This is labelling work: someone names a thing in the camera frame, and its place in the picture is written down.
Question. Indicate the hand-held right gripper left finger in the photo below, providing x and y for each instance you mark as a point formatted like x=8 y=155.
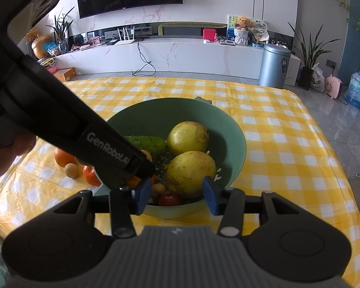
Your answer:
x=142 y=196

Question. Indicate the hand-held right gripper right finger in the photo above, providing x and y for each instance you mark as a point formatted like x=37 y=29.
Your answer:
x=211 y=195

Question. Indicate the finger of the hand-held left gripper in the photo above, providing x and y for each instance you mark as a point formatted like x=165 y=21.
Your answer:
x=144 y=166

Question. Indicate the orange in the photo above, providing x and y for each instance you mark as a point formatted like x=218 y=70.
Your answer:
x=64 y=157
x=135 y=182
x=91 y=176

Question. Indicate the small tan round fruit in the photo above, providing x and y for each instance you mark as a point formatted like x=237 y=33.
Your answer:
x=159 y=189
x=71 y=171

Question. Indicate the green cucumber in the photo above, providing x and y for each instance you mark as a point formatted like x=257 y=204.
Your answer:
x=147 y=144

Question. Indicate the small red round fruit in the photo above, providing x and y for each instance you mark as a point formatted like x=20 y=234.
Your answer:
x=169 y=200

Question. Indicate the large yellow round fruit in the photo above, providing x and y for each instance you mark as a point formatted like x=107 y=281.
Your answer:
x=188 y=138
x=195 y=171

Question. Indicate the green plastic bowl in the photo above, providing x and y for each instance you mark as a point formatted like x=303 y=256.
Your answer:
x=156 y=117

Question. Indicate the person's left hand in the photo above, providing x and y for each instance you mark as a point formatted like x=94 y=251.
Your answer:
x=9 y=159

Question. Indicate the orange cardboard box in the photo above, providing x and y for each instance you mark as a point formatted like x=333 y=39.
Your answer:
x=66 y=74

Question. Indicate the blue snack packet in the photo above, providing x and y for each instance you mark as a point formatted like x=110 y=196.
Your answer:
x=51 y=48

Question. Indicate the orange gourd vase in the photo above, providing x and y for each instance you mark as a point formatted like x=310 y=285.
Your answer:
x=41 y=46

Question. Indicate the leafy plant in glass vase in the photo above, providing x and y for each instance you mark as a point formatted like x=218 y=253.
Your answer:
x=61 y=30

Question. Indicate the yellow checked tablecloth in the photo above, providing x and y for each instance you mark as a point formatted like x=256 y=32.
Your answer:
x=288 y=144

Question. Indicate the white router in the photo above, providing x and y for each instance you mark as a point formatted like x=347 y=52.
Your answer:
x=124 y=40

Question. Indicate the white marble television cabinet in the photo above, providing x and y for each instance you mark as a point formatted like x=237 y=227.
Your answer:
x=183 y=57

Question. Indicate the grey metal trash can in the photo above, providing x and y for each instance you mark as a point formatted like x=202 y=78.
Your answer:
x=273 y=66

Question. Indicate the red box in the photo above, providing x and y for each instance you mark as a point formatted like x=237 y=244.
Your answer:
x=210 y=33

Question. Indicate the white plastic bag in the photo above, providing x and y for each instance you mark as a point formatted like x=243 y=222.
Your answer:
x=317 y=79

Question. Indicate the pink fan heater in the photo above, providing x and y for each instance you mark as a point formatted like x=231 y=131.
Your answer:
x=333 y=87

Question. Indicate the teddy bear bouquet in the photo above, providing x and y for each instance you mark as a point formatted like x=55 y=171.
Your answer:
x=241 y=33

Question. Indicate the colourful picture board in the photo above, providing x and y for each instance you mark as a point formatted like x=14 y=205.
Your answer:
x=230 y=25

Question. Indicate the long-leaved potted plant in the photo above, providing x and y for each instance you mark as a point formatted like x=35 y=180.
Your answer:
x=309 y=54

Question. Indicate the round paper fan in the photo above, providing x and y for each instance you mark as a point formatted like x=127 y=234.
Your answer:
x=259 y=28

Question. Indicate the blue water bottle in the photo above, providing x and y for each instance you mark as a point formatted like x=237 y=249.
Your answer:
x=357 y=90

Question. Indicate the wall power socket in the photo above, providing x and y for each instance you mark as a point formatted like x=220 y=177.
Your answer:
x=331 y=63

